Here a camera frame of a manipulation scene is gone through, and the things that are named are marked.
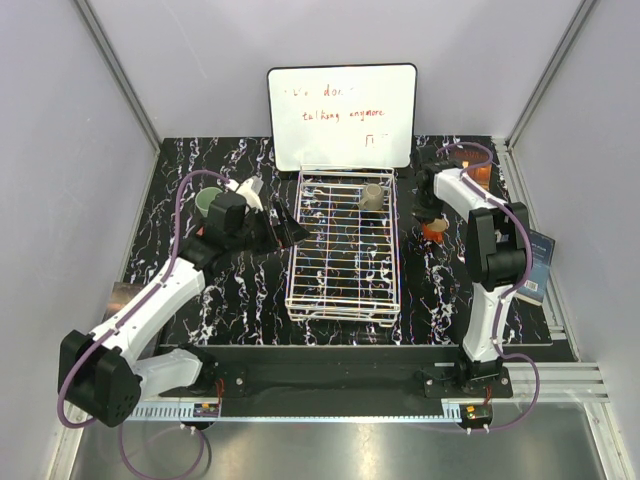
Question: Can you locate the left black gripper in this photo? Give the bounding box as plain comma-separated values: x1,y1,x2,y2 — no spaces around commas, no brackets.
228,199,310,256

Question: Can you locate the orange ceramic mug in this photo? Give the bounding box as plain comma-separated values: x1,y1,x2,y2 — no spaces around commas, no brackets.
421,218,449,244

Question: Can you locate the beige ceramic mug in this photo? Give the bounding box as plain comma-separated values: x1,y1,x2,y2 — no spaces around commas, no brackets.
358,183,387,212

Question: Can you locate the white wire dish rack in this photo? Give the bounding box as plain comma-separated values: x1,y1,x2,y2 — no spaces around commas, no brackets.
285,169,401,327

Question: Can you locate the green plastic cup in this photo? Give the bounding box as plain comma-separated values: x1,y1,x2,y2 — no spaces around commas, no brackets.
195,187,222,218

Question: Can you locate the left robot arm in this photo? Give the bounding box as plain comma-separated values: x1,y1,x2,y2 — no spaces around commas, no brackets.
58,192,310,427

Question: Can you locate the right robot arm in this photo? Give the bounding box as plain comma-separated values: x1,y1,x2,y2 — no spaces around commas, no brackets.
412,164,532,397

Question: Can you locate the orange cover book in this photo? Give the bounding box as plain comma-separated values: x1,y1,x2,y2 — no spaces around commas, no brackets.
448,146,493,191

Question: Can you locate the black marble mat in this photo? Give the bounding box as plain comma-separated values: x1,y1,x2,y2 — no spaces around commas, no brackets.
122,134,555,347

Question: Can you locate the white whiteboard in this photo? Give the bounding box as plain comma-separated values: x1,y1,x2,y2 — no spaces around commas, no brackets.
267,63,418,172

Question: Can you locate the blue cover book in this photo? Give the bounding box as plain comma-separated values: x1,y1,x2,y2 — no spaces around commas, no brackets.
515,230,556,306

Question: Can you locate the tale of two cities book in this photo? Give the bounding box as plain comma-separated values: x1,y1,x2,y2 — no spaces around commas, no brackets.
106,282,145,314

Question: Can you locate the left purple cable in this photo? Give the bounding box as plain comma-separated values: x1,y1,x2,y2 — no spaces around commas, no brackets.
55,169,236,480

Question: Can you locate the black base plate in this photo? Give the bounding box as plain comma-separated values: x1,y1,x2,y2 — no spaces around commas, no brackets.
158,344,514,419

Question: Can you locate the white cable duct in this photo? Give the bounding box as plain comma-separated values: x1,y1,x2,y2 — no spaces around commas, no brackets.
128,401,221,422

